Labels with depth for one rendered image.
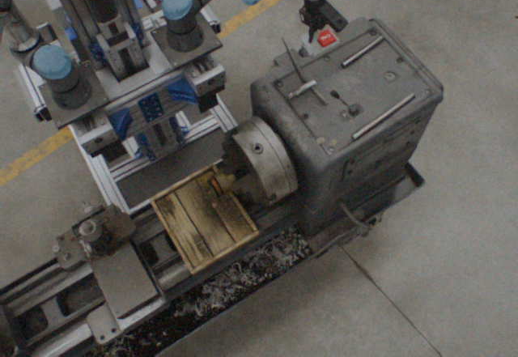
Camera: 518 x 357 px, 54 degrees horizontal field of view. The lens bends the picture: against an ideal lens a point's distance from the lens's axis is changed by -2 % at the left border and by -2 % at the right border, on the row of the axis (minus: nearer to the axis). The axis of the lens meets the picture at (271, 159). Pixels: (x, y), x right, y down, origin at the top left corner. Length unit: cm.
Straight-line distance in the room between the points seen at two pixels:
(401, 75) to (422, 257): 134
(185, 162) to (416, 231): 136
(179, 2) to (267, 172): 71
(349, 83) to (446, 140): 153
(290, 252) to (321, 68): 87
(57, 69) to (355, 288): 186
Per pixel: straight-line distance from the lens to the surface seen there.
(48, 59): 195
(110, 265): 199
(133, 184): 294
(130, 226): 196
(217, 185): 184
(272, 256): 229
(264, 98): 186
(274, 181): 178
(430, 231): 305
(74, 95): 204
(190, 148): 296
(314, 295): 286
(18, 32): 196
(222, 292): 228
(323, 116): 180
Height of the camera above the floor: 280
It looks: 64 degrees down
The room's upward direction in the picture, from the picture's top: 3 degrees counter-clockwise
